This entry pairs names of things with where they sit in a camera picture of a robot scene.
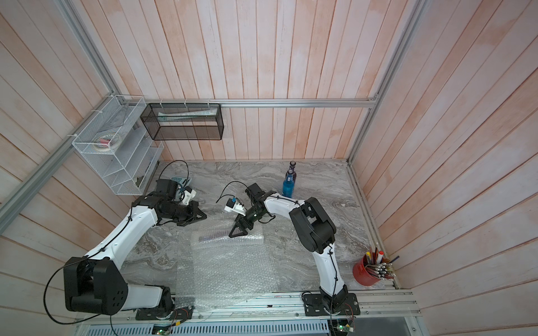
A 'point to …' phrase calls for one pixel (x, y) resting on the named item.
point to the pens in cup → (375, 264)
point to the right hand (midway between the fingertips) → (234, 229)
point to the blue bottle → (288, 185)
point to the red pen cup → (361, 274)
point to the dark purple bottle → (291, 170)
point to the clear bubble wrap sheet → (226, 268)
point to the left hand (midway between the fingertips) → (206, 218)
